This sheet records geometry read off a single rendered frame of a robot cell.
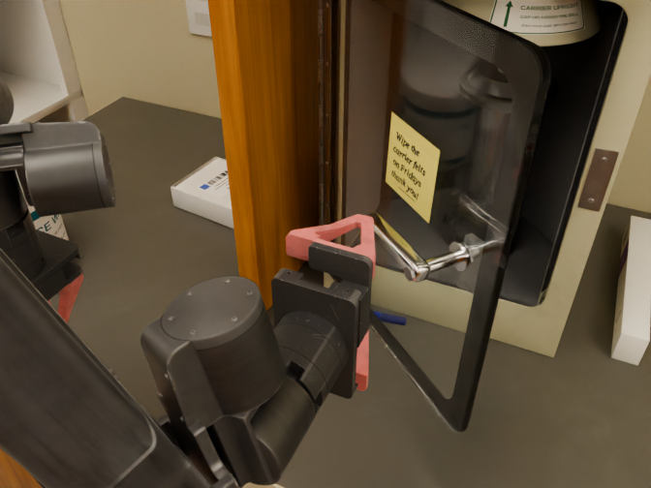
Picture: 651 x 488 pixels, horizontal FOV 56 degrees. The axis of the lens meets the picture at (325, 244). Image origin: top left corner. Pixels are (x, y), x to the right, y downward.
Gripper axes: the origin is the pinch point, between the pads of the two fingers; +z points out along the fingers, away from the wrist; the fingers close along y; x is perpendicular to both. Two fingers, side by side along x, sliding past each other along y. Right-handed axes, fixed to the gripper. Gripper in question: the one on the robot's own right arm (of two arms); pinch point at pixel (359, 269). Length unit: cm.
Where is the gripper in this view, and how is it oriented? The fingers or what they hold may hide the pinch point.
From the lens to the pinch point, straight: 51.5
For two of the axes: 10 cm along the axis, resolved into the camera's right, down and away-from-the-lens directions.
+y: 0.0, -8.0, -6.0
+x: -9.1, -2.5, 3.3
